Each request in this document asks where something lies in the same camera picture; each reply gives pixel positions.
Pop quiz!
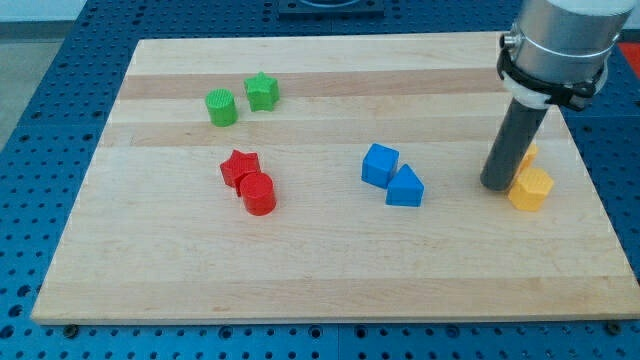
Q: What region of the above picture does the yellow hexagon block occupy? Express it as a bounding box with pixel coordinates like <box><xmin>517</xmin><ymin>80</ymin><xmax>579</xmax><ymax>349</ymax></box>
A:
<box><xmin>507</xmin><ymin>167</ymin><xmax>554</xmax><ymax>212</ymax></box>

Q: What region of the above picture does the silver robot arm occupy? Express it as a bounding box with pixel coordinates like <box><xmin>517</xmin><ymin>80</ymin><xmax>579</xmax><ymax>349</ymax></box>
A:
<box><xmin>497</xmin><ymin>0</ymin><xmax>637</xmax><ymax>111</ymax></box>

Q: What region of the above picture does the yellow heart block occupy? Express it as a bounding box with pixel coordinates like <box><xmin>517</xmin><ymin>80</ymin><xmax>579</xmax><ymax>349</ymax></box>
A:
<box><xmin>517</xmin><ymin>143</ymin><xmax>539</xmax><ymax>173</ymax></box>

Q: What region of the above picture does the wooden board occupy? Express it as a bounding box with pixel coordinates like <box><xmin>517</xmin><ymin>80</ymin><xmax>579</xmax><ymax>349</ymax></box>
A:
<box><xmin>32</xmin><ymin>32</ymin><xmax>639</xmax><ymax>325</ymax></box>

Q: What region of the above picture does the blue cube block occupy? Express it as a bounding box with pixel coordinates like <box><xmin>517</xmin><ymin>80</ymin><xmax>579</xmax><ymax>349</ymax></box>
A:
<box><xmin>361</xmin><ymin>143</ymin><xmax>399</xmax><ymax>189</ymax></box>

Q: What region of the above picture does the red cylinder block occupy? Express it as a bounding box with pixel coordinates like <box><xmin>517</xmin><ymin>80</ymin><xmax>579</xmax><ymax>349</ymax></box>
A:
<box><xmin>240</xmin><ymin>172</ymin><xmax>276</xmax><ymax>216</ymax></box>

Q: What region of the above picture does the red star block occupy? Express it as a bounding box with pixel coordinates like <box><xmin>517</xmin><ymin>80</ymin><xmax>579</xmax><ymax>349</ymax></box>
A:
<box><xmin>220</xmin><ymin>149</ymin><xmax>261</xmax><ymax>197</ymax></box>

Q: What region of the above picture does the blue triangle block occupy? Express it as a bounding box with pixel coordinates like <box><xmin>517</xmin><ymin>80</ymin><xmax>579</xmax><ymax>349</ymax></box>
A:
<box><xmin>385</xmin><ymin>164</ymin><xmax>425</xmax><ymax>207</ymax></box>

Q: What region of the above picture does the green star block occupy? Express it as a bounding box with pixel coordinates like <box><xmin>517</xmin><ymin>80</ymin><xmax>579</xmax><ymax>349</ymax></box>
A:
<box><xmin>244</xmin><ymin>72</ymin><xmax>280</xmax><ymax>112</ymax></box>

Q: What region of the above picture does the green cylinder block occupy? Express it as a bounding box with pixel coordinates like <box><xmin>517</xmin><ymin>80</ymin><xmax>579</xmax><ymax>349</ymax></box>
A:
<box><xmin>205</xmin><ymin>88</ymin><xmax>238</xmax><ymax>127</ymax></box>

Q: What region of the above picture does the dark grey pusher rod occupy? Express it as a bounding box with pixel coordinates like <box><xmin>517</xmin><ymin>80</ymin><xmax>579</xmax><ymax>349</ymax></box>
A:
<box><xmin>480</xmin><ymin>99</ymin><xmax>547</xmax><ymax>192</ymax></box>

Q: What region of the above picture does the black cable clamp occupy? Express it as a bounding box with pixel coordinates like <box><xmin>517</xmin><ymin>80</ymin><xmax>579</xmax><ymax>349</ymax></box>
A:
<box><xmin>496</xmin><ymin>50</ymin><xmax>608</xmax><ymax>111</ymax></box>

